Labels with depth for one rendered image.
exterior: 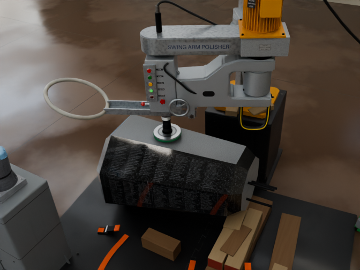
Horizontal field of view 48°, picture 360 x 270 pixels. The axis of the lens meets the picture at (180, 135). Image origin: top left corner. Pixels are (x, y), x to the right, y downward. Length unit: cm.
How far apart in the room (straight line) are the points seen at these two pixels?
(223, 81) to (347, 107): 270
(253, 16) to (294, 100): 274
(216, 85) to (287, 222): 136
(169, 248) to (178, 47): 155
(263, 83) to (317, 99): 253
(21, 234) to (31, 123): 242
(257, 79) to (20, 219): 183
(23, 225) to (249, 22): 198
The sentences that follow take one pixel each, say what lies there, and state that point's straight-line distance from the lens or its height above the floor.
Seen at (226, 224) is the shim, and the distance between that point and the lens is 327.
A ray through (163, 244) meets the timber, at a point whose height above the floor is 13.
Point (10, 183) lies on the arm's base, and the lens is 288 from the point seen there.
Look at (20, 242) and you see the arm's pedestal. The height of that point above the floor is 56.
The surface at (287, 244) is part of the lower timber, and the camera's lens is 337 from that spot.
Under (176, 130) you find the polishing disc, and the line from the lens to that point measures 314.
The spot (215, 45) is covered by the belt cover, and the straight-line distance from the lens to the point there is 264.
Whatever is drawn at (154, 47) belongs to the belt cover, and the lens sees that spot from 268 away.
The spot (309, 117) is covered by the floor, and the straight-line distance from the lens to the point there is 494.
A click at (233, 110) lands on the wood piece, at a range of 343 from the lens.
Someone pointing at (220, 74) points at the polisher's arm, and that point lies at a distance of 275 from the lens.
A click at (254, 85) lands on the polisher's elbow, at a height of 132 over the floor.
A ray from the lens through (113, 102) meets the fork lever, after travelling 313.
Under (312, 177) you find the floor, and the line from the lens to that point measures 412.
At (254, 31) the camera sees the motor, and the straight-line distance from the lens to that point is 264.
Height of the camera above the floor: 271
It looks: 37 degrees down
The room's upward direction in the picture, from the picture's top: 3 degrees counter-clockwise
